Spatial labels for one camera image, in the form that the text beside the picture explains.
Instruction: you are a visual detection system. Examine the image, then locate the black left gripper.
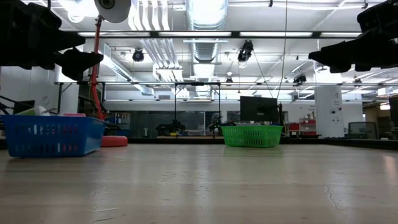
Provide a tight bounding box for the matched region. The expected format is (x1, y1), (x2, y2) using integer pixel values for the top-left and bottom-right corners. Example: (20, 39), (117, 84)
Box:
(0, 0), (104, 82)

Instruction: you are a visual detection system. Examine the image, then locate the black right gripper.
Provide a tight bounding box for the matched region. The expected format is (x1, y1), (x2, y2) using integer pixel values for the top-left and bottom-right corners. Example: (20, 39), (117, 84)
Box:
(308, 0), (398, 74)

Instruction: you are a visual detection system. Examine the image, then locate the green white charger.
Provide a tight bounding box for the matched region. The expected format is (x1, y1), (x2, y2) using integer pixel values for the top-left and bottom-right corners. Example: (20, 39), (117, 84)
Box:
(15, 106), (37, 116)

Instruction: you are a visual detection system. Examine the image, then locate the red desk lamp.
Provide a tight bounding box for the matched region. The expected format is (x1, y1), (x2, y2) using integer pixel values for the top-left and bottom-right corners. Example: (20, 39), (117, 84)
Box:
(89, 0), (132, 148)

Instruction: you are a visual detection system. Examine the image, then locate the white pillar with signs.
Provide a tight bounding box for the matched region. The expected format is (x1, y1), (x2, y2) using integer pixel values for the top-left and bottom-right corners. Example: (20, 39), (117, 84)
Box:
(313, 85), (345, 139)

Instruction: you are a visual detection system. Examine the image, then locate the black computer monitor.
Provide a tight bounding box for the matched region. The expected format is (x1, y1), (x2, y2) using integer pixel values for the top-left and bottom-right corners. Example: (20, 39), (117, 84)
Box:
(388, 96), (398, 124)
(12, 100), (35, 114)
(239, 95), (279, 124)

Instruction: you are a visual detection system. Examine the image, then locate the red white storage cart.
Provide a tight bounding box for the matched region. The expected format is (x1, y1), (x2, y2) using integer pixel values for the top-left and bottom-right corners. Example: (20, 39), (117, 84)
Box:
(289, 117), (317, 136)

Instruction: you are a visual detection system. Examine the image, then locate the blue plastic basket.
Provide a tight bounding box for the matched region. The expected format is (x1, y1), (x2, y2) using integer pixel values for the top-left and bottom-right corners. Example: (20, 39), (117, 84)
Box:
(0, 114), (107, 158)

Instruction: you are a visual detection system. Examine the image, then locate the green plastic basket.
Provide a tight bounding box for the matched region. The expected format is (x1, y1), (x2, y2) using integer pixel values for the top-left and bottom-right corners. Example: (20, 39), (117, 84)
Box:
(220, 124), (284, 148)

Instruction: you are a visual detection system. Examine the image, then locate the black overhead light beam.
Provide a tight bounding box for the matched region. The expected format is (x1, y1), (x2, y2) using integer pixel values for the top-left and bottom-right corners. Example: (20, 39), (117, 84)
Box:
(71, 30), (363, 40)

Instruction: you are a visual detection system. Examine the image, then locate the black table frame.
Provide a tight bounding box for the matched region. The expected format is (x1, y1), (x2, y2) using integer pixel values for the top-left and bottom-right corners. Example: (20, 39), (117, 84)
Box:
(0, 135), (398, 151)

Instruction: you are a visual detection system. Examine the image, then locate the black overhead camera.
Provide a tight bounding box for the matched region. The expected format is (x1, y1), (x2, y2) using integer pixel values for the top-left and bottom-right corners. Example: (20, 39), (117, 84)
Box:
(238, 39), (254, 62)

